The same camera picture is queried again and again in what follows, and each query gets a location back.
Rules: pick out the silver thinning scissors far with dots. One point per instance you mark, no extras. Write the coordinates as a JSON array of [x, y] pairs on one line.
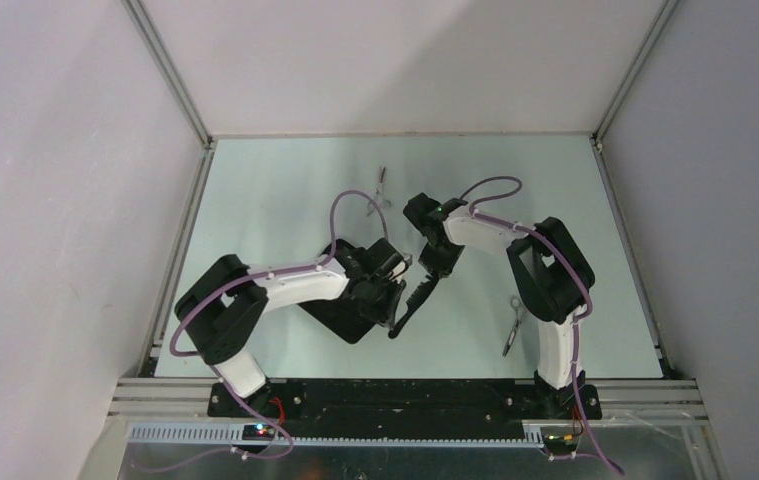
[[380, 202]]

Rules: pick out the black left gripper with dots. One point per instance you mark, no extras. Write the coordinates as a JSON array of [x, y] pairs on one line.
[[386, 312]]

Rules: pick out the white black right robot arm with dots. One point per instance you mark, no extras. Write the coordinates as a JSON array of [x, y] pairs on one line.
[[553, 278]]

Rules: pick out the aluminium front frame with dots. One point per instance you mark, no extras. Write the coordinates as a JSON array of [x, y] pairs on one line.
[[200, 411]]

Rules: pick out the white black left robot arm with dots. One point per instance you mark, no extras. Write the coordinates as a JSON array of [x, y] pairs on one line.
[[223, 307]]

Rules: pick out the black handled styling comb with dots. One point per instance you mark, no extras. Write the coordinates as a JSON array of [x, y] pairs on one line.
[[414, 302]]

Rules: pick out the black zippered tool case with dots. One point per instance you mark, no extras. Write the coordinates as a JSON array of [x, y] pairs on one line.
[[349, 318]]

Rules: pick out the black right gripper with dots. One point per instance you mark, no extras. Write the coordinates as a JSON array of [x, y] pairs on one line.
[[444, 267]]

